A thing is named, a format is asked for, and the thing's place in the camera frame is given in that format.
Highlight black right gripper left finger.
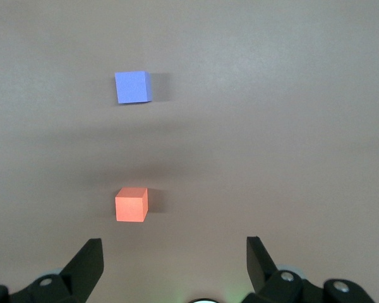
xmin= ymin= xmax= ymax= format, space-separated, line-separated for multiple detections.
xmin=21 ymin=237 xmax=105 ymax=303

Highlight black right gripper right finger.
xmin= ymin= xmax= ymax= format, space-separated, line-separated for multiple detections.
xmin=242 ymin=235 xmax=323 ymax=303

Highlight purple foam block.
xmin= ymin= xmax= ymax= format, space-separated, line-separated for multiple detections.
xmin=114 ymin=70 xmax=153 ymax=105

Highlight orange foam block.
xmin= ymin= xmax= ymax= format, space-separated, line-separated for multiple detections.
xmin=114 ymin=187 xmax=149 ymax=223

